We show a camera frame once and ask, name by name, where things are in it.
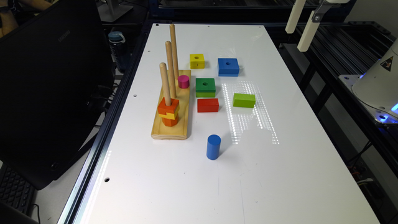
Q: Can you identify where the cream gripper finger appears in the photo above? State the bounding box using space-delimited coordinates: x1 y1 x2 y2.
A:
285 0 306 34
297 11 320 52

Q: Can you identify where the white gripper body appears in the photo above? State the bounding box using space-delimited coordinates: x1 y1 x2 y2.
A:
312 0 350 22

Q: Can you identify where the dark green square block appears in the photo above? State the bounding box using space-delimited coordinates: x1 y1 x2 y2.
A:
195 78 216 98

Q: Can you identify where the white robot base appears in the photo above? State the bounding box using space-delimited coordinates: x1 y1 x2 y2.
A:
339 42 397 126

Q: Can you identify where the blue square block with hole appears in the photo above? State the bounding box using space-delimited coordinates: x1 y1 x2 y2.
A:
218 58 240 77

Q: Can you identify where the light green rectangular block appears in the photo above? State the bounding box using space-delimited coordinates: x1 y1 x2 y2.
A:
233 93 256 108

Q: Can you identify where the yellow square block with hole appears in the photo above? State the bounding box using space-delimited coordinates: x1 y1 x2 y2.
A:
190 54 205 69

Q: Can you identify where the red rectangular block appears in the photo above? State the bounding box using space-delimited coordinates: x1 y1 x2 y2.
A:
197 98 219 113

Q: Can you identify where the magenta cylinder block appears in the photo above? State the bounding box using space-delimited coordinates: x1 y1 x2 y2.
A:
177 75 190 89

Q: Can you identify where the blue cylinder block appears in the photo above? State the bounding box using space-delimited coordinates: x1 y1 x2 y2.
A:
206 134 221 160

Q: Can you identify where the yellow block on peg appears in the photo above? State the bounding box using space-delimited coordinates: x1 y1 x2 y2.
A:
158 105 180 120

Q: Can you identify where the orange square block top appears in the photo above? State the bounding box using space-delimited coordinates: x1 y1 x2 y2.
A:
157 98 180 115

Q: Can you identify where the orange hexagon block bottom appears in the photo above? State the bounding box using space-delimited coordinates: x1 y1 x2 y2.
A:
162 116 178 127

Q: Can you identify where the rear wooden peg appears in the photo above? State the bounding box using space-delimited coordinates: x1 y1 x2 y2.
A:
170 24 179 79

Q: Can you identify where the wooden peg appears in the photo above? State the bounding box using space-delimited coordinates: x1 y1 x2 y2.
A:
170 24 179 79
159 62 172 106
165 41 177 98

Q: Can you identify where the middle wooden peg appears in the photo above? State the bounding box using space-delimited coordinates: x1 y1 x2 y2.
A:
165 41 177 98

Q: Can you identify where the front wooden peg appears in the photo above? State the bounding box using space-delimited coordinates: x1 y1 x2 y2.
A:
159 62 172 106

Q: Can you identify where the wooden peg board base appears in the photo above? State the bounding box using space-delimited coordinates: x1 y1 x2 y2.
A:
151 80 190 140

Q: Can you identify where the dark water bottle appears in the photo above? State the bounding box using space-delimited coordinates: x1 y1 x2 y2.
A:
108 31 131 73

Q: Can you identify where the monitor stand base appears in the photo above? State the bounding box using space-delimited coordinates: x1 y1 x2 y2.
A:
98 0 134 22

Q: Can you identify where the black Samsung monitor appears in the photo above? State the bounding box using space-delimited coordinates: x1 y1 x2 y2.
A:
1 0 114 190

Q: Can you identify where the black keyboard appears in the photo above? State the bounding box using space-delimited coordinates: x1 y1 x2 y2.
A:
1 164 35 216

